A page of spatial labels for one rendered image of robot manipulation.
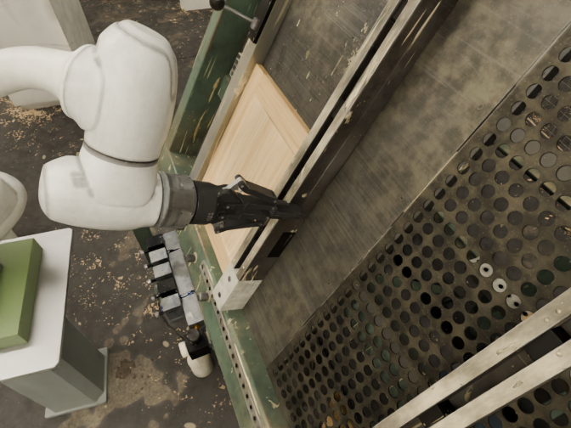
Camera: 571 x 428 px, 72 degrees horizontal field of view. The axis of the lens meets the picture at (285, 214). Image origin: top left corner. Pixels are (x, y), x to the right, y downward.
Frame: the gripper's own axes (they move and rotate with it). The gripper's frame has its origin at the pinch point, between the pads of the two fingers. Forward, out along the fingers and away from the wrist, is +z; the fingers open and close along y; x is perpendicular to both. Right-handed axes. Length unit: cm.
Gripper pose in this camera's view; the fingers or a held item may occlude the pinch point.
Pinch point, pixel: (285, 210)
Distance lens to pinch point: 78.1
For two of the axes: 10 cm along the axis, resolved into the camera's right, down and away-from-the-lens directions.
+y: 4.6, -7.0, -5.4
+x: -3.8, -7.1, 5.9
